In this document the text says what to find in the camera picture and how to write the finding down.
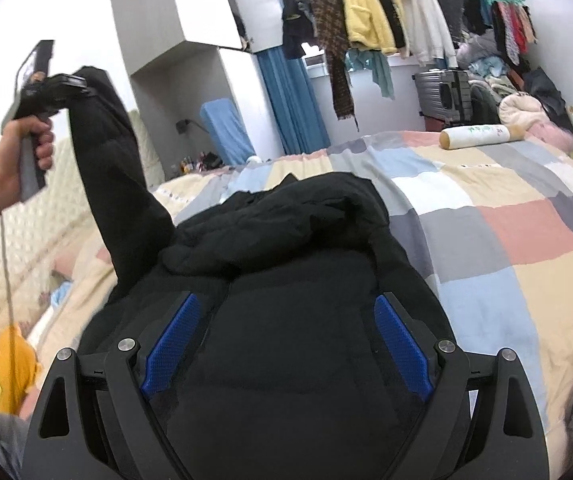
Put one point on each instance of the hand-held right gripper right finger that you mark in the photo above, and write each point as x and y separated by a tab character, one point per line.
404	350

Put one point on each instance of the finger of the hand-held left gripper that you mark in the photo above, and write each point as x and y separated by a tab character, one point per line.
77	100
77	81

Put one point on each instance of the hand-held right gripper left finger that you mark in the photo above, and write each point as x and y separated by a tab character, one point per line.
169	345

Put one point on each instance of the black puffer jacket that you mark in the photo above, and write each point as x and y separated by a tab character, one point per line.
291	240

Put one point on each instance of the pile of mixed clothes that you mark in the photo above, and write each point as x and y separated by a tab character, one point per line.
491	65

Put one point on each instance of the row of colourful hanging clothes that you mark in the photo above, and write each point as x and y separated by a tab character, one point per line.
511	30

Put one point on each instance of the person's left hand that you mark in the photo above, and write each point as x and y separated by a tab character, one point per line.
9	150

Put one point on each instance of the beige quilted headboard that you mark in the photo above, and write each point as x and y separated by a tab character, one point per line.
64	200

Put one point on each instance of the white wardrobe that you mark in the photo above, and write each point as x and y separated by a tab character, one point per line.
166	10

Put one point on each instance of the pastel patchwork quilt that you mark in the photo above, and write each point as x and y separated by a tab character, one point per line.
491	260

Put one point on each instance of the clutter of small bottles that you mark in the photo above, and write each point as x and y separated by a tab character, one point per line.
201	161

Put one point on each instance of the blue covered chair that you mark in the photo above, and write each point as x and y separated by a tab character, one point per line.
226	130

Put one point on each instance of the person's grey trouser leg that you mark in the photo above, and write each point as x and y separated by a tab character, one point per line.
9	445

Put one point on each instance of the blue curtain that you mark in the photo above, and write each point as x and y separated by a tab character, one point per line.
291	105

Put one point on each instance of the hanging black jacket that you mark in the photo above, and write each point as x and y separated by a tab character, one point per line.
294	15

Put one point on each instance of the white floral bolster pillow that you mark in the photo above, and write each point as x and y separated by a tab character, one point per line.
481	136

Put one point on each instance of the silver suitcase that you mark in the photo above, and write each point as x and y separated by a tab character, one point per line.
439	92

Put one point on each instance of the pink fluffy pillow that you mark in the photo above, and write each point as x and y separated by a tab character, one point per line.
553	135

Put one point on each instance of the cream fluffy blanket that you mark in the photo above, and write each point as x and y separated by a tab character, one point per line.
521	110

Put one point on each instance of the teal hanging garment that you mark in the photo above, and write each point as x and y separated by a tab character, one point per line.
381	75

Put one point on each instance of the yellow fleece jacket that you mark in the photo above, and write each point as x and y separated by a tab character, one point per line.
366	5

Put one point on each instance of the white sweatshirt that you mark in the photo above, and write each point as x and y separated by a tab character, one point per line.
429	20

